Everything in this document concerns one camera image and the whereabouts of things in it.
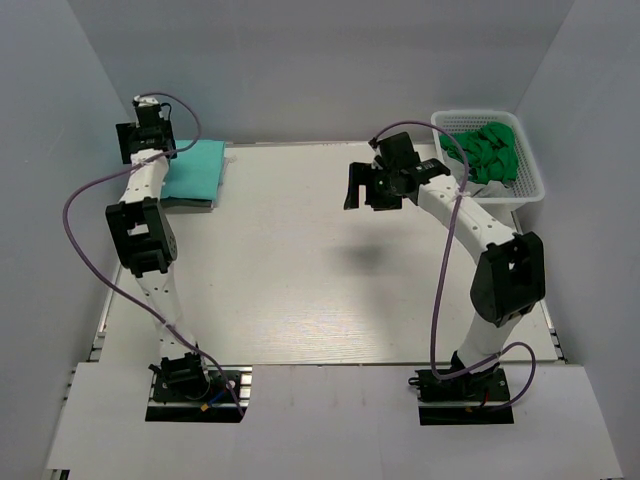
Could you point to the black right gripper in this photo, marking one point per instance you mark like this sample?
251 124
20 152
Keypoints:
375 185

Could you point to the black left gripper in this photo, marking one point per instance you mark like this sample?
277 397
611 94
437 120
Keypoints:
145 133

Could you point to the teal t-shirt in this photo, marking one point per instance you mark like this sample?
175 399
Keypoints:
194 173

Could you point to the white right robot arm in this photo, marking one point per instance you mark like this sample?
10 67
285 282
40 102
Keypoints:
509 278

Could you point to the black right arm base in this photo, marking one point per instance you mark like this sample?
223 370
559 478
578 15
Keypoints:
470 400

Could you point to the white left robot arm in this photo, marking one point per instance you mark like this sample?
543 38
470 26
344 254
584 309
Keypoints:
144 240

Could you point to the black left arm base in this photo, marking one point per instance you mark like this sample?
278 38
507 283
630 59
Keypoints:
213 404

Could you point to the folded dark olive t-shirt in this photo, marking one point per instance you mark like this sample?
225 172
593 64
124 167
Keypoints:
180 205

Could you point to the crumpled grey t-shirt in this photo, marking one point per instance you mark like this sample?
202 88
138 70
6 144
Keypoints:
491 190

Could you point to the crumpled green t-shirt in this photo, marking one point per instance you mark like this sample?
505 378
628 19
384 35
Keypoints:
490 152

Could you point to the white plastic basket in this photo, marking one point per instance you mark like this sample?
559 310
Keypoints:
528 187

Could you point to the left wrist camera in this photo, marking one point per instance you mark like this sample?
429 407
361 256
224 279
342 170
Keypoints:
148 111

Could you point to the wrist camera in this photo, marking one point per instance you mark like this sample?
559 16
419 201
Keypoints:
395 152
148 111

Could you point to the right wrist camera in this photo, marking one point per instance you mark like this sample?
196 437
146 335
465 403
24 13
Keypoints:
395 152

